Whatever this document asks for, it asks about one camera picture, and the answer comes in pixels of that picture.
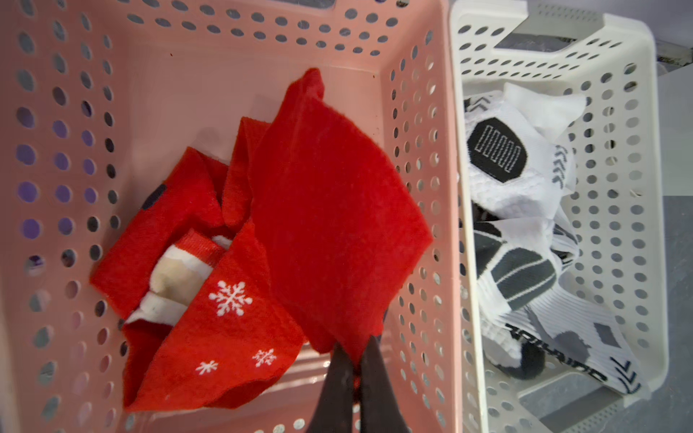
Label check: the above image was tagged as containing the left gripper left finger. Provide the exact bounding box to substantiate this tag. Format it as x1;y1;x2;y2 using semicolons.
307;344;354;433

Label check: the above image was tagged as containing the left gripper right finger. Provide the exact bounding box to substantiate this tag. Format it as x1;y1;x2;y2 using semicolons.
360;337;409;433

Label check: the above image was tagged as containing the red penguin sock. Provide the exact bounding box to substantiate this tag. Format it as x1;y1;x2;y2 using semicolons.
222;69;432;362

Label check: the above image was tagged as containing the white sock grey bird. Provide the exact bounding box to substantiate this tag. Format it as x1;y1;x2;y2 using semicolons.
502;284;651;399

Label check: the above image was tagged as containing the white sock grey toe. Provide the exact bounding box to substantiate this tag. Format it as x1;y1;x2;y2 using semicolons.
474;211;579;380

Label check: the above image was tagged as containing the red fuzzy sock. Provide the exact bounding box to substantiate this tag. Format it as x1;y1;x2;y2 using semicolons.
90;147;233;319

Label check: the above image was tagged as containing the white sock hexagon patch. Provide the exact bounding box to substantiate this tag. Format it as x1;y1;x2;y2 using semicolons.
464;92;576;220

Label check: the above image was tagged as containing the red santa sock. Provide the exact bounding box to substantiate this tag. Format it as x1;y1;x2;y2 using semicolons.
126;229;232;327
126;221;305;411

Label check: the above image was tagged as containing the white black striped sock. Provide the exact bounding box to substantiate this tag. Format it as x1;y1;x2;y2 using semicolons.
504;83;587;142

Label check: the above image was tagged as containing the pink plastic basket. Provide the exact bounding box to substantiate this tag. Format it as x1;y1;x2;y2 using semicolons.
1;1;464;432

